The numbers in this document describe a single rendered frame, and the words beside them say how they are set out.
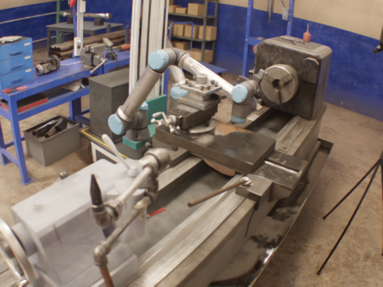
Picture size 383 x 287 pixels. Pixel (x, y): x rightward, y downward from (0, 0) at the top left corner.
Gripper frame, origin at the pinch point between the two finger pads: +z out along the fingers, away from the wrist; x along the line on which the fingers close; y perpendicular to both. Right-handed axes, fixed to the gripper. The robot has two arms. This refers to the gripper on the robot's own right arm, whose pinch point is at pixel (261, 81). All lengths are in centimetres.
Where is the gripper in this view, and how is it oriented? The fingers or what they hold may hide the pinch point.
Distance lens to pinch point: 211.0
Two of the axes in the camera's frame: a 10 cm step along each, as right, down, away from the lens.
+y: 7.6, 5.5, -3.4
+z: 5.7, -3.2, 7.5
